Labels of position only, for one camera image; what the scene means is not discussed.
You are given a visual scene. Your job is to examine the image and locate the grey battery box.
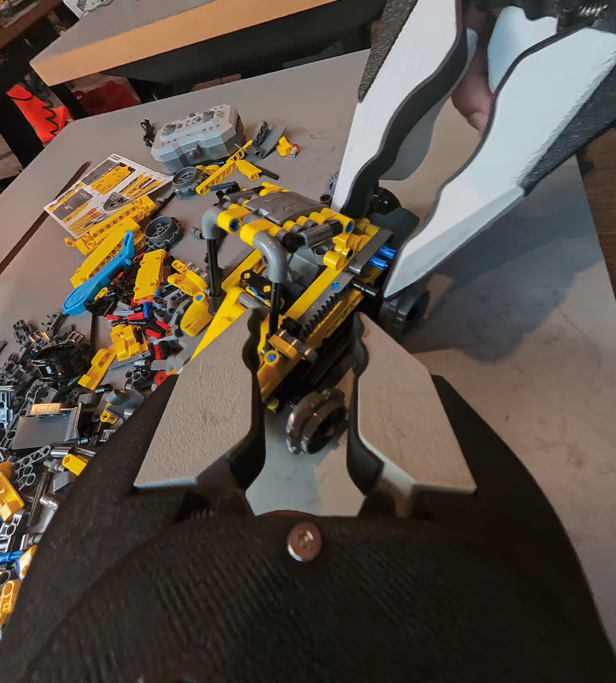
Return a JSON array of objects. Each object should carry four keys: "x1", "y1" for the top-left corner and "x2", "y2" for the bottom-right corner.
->
[{"x1": 150, "y1": 104, "x2": 246, "y2": 175}]

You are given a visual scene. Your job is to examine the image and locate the person's right hand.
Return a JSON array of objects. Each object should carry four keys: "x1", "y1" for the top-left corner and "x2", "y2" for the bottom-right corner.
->
[{"x1": 451, "y1": 29, "x2": 502, "y2": 143}]

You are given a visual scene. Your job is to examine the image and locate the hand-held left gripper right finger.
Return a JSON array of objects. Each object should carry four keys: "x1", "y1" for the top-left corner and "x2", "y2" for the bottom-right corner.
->
[{"x1": 345, "y1": 312, "x2": 478, "y2": 508}]

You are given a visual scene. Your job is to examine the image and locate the grey toothed rack piece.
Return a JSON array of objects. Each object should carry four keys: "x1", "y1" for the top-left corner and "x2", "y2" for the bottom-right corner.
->
[{"x1": 270, "y1": 277, "x2": 367, "y2": 360}]

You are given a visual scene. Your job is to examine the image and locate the red bag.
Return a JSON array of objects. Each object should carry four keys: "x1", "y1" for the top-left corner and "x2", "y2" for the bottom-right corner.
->
[{"x1": 73, "y1": 79, "x2": 142, "y2": 116}]

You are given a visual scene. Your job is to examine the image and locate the yellow toy brick vehicle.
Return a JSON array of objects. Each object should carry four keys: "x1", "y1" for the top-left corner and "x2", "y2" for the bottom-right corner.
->
[{"x1": 179, "y1": 180, "x2": 432, "y2": 455}]

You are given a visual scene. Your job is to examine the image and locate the pile of loose brick pieces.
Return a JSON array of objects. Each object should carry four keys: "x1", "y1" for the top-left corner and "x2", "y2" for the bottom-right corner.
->
[{"x1": 0, "y1": 122, "x2": 299, "y2": 631}]

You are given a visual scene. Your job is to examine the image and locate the white printed paper sheets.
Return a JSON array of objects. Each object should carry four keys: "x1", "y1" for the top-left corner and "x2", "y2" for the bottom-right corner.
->
[{"x1": 65, "y1": 0, "x2": 115, "y2": 18}]

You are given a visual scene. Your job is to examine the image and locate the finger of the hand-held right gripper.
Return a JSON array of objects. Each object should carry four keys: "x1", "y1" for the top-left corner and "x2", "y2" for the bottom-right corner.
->
[
  {"x1": 382, "y1": 26, "x2": 616, "y2": 301},
  {"x1": 334, "y1": 0, "x2": 472, "y2": 215}
]

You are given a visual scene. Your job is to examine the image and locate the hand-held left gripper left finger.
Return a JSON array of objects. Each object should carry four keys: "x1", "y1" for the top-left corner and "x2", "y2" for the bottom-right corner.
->
[{"x1": 132, "y1": 311, "x2": 267, "y2": 505}]

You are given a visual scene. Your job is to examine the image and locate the tan-edged background table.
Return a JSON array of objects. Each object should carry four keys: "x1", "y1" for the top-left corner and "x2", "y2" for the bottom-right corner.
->
[{"x1": 29, "y1": 0, "x2": 390, "y2": 90}]

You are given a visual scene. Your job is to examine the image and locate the dark grey toothed wheel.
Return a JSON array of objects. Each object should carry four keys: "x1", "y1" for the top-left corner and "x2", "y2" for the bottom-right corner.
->
[{"x1": 144, "y1": 216, "x2": 174, "y2": 248}]

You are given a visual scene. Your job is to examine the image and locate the yellow printed sticker sheet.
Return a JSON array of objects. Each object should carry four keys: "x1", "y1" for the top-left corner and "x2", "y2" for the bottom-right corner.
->
[{"x1": 43, "y1": 153, "x2": 174, "y2": 239}]

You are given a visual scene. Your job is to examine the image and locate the blue brick separator tool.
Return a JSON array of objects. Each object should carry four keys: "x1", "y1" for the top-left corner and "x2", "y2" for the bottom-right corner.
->
[{"x1": 62, "y1": 230, "x2": 135, "y2": 317}]

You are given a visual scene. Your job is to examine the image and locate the orange plastic object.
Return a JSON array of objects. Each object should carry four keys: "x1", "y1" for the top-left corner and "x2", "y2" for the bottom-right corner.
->
[{"x1": 6, "y1": 82, "x2": 72, "y2": 143}]

